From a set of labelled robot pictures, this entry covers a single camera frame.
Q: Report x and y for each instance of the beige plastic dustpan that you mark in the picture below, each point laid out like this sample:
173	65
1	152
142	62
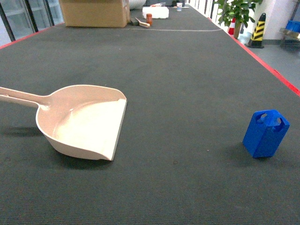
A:
81	121

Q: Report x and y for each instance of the blue plastic block part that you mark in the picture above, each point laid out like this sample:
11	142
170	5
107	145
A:
265	132

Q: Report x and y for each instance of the orange bottle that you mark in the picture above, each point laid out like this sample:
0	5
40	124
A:
149	19

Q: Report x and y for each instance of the white foam box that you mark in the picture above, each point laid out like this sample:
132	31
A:
157	12

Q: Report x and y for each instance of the white paper cup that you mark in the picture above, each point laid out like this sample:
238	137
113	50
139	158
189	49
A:
179	6

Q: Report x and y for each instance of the large cardboard box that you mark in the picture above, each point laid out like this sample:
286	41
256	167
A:
95	13

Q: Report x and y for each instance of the red white traffic cone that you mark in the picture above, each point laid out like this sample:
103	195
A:
232	27

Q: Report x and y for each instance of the yellow black traffic bollard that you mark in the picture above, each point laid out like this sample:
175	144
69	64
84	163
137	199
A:
257	36

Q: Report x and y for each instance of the green potted plant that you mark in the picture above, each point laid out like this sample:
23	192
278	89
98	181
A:
238	9

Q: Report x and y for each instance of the wooden handled brush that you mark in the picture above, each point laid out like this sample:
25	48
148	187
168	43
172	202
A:
136	22

